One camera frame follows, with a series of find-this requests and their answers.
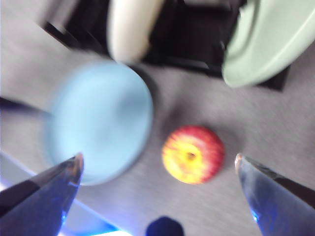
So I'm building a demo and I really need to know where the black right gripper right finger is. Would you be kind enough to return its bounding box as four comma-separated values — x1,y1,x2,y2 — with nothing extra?
235,153,315,236

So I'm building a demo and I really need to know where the green plate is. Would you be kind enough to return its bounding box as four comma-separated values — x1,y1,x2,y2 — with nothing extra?
221,0,315,89

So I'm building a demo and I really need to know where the red yellow apple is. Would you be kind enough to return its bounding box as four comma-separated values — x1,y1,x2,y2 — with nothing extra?
161,125,226,185

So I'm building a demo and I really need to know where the blue plate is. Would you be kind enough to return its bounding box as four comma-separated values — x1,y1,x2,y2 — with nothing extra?
44,60,155,186

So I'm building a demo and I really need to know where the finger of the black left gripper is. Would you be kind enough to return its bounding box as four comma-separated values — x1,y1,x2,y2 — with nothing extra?
0,97,54,118

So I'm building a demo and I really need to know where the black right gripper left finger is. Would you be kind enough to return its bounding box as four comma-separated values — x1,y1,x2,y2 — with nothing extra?
0,152,85,236

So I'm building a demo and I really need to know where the black plate rack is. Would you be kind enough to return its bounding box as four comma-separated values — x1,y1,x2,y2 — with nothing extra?
36,0,291,92

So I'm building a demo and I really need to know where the white plate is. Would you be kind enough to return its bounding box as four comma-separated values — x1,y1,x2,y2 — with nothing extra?
107,0,164,62

